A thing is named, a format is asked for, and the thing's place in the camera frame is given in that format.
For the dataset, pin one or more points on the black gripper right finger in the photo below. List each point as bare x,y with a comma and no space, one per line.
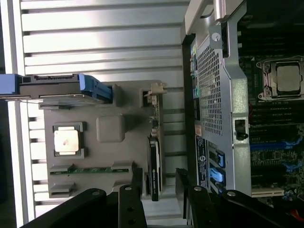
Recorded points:
202,209

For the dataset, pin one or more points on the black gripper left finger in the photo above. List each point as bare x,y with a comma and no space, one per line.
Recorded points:
133,209

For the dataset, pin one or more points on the blue card retention clip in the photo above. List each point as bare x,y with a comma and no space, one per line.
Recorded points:
219,158
217,177

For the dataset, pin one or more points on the green RAM stick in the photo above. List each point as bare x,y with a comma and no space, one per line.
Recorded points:
95,171

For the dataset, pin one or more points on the grey plastic parts rack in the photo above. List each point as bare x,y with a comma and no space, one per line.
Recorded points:
107,152

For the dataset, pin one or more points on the white PCI expansion slot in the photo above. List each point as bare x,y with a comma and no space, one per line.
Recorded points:
268,192

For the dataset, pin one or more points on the green motherboard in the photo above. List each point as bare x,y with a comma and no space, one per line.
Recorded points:
266,156

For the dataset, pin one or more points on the silver CPU chip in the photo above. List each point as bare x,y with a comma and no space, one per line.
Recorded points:
66,139

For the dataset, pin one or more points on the open black PC case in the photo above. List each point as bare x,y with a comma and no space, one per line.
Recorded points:
237,95

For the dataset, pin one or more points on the metal CPU socket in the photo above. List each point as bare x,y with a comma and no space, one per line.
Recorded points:
268,78

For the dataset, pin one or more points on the hard disk in blue caddy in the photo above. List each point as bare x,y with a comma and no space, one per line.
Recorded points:
47,89

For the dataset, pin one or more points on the CPU chip with paste residue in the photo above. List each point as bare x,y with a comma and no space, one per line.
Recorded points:
288,78

